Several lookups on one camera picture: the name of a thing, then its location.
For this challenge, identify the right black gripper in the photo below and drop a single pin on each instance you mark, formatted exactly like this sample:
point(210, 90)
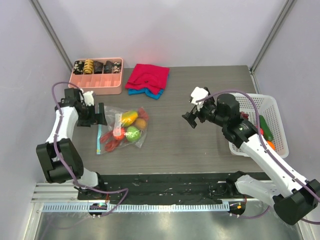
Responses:
point(197, 114)

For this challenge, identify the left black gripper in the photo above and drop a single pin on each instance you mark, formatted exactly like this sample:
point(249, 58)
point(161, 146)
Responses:
point(91, 121)

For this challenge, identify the clear zip top bag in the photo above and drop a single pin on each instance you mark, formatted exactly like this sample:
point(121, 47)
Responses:
point(120, 127)

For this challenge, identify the yellow orange toy mango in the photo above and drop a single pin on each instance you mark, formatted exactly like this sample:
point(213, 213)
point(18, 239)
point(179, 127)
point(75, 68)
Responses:
point(128, 118)

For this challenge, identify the green toy lime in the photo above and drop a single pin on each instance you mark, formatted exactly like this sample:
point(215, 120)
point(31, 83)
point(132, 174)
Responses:
point(132, 134)

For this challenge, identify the brown toy potato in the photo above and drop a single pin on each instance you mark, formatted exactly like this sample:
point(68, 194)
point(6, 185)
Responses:
point(140, 123)

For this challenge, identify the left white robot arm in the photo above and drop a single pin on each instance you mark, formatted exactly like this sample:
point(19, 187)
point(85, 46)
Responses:
point(58, 157)

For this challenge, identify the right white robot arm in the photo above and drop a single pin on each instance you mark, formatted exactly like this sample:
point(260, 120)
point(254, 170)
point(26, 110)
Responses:
point(290, 194)

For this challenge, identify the pink compartment tray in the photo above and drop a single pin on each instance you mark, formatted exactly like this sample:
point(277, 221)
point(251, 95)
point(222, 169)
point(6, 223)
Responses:
point(100, 84)

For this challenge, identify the blue folded cloth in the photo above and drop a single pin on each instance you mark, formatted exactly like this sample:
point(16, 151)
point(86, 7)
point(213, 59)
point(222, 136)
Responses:
point(145, 91)

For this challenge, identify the purple toy grapes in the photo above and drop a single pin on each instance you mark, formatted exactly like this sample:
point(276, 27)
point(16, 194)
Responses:
point(244, 115)

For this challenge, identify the black patterned sock roll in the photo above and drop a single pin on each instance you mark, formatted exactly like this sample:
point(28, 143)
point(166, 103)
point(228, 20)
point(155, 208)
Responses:
point(108, 67)

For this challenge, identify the red folded cloth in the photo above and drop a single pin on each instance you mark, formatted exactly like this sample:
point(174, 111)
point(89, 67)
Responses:
point(149, 76)

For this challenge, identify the dark brown sock roll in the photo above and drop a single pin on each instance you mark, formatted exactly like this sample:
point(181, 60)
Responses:
point(98, 67)

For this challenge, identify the black dotted sock roll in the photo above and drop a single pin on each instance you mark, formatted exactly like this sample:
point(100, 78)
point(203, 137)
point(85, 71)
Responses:
point(116, 67)

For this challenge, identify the black floral sock roll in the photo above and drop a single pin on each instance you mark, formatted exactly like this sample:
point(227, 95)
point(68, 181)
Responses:
point(78, 67)

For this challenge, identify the yellow striped sock roll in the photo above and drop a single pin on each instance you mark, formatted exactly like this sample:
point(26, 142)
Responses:
point(88, 67)

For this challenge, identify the white plastic basket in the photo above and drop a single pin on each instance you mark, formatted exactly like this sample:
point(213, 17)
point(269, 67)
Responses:
point(268, 108)

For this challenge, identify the green toy cucumber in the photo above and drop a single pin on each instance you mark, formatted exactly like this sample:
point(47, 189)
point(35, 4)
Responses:
point(267, 134)

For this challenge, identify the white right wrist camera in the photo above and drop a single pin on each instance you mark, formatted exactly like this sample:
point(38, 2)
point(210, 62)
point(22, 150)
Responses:
point(197, 96)

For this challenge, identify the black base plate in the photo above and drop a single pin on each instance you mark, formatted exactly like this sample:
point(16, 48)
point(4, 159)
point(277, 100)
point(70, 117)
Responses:
point(173, 189)

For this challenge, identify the perforated cable duct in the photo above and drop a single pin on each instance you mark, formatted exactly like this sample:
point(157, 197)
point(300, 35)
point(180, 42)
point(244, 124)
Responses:
point(97, 207)

